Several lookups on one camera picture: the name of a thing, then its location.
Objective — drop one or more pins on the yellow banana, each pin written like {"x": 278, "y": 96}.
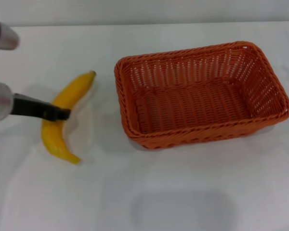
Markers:
{"x": 55, "y": 134}

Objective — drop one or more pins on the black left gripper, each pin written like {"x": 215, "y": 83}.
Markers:
{"x": 31, "y": 107}

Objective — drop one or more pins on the orange woven plastic basket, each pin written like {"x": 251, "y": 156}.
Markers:
{"x": 202, "y": 106}

